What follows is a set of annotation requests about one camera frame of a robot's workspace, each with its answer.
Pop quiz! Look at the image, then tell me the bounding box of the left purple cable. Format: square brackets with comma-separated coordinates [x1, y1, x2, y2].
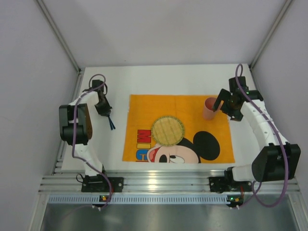
[72, 74, 114, 212]

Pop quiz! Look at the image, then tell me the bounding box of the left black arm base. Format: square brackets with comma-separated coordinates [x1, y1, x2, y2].
[81, 175, 124, 193]

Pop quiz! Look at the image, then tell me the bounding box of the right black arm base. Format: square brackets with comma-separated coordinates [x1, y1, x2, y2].
[208, 177, 252, 193]

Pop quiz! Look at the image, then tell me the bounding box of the purple cable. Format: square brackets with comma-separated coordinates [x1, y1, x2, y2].
[72, 74, 114, 212]
[235, 64, 289, 210]

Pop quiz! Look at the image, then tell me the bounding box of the perforated metal cable strip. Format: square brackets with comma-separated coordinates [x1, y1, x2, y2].
[48, 194, 243, 205]

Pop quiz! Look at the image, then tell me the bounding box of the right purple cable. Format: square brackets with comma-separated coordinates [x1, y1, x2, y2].
[235, 64, 289, 210]

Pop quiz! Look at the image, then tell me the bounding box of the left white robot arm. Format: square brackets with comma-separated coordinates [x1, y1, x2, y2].
[59, 74, 116, 179]

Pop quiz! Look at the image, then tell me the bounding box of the pink plastic cup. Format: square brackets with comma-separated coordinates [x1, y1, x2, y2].
[203, 97, 218, 120]

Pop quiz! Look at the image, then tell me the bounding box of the aluminium mounting rail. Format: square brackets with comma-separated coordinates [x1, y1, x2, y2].
[38, 169, 300, 193]

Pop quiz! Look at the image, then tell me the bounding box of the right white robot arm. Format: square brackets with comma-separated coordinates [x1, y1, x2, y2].
[213, 76, 301, 182]

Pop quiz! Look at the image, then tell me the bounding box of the woven bamboo round plate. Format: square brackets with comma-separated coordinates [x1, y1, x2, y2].
[151, 115, 185, 146]

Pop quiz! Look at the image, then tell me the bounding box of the orange cartoon mouse cloth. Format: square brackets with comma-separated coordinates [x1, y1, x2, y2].
[122, 95, 235, 164]

